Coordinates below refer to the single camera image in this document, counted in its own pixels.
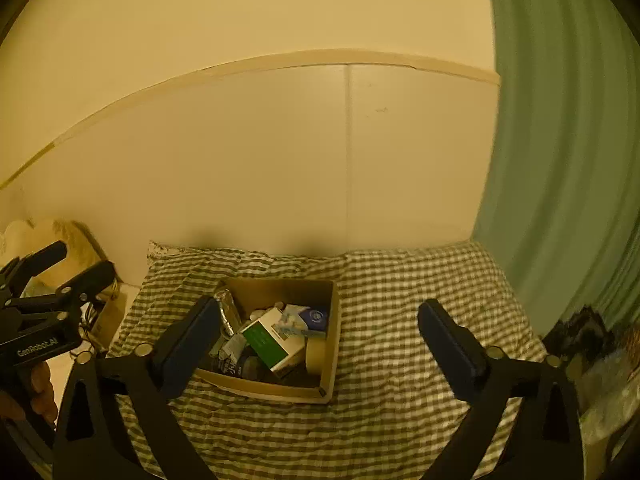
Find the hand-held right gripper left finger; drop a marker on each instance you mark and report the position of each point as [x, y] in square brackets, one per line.
[187, 345]

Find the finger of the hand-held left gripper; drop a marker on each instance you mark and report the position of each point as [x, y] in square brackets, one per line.
[92, 277]
[42, 257]

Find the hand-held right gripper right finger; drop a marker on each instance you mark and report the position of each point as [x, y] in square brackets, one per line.
[447, 350]

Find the silver foil packet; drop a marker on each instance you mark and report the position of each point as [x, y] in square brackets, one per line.
[229, 310]

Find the clear cotton swab jar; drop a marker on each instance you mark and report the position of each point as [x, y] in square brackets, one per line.
[255, 367]

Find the green and white carton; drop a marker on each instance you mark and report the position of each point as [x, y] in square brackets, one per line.
[270, 342]

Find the blue printed packet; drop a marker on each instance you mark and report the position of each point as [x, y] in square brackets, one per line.
[291, 326]

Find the brown cardboard box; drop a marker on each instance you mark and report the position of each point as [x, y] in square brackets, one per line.
[327, 360]

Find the beige tape roll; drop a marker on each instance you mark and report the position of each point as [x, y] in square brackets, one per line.
[316, 355]

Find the person's left hand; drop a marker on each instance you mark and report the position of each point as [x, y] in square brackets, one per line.
[44, 392]

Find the white plush cushion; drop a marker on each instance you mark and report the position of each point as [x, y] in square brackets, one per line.
[15, 237]

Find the beige pillow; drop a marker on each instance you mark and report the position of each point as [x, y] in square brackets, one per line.
[75, 245]

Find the small brown carton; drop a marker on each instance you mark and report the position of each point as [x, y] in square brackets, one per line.
[107, 317]

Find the grey checked bed sheet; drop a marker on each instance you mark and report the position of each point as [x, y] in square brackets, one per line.
[390, 300]

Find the white patterned pillow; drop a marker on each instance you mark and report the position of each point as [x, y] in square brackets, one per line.
[165, 250]

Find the black plastic bag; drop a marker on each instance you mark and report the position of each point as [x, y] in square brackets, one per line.
[575, 332]

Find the clear plastic bag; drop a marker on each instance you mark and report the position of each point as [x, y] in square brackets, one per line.
[607, 400]

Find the teal curtain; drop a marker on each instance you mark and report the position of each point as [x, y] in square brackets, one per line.
[560, 150]

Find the beige wall tape strip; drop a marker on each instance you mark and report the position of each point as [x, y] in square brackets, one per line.
[280, 59]

